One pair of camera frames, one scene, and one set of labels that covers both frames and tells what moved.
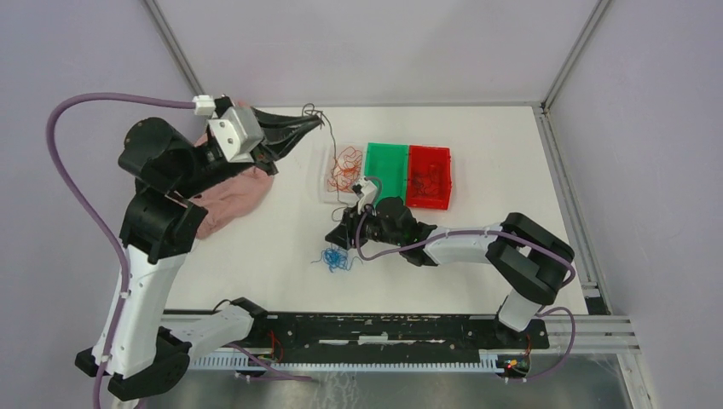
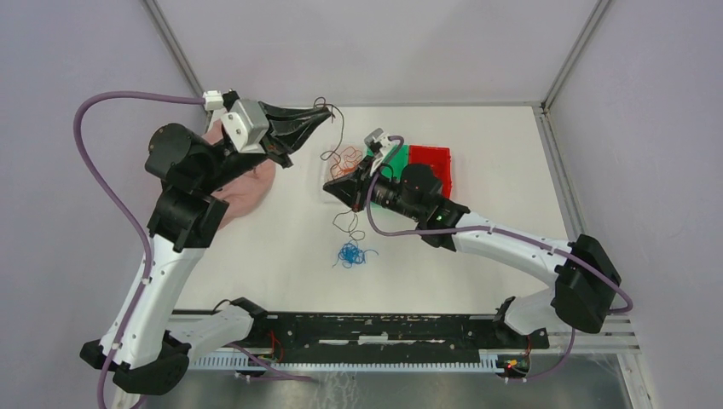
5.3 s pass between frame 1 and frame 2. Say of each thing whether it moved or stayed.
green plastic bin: stayed
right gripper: moved
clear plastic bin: stayed
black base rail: stayed
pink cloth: stayed
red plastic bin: stayed
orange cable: stayed
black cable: moved
